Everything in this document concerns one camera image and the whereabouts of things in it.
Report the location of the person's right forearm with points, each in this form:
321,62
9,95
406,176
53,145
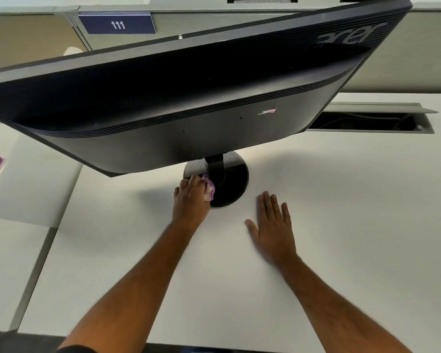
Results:
330,305

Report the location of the person's left forearm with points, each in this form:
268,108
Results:
139,286

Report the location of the person's left hand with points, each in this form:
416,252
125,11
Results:
191,205

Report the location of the blue sign plate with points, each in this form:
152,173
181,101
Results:
117,24

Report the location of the black round monitor stand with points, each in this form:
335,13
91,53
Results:
233,180

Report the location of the white and red sticker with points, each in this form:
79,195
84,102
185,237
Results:
266,112

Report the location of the black computer monitor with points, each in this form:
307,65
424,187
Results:
191,88

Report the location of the purple and white cleaning cloth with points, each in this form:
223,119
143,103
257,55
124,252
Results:
208,187

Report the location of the person's right thumb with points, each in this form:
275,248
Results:
251,227

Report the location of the person's right middle finger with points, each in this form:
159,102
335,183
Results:
267,207

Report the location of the person's right little finger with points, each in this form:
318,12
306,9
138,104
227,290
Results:
286,215

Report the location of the person's left fingers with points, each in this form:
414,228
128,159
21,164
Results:
193,181

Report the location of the person's right hand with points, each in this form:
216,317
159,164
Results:
273,235

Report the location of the beige desk partition panel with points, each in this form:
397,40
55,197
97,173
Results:
25,36

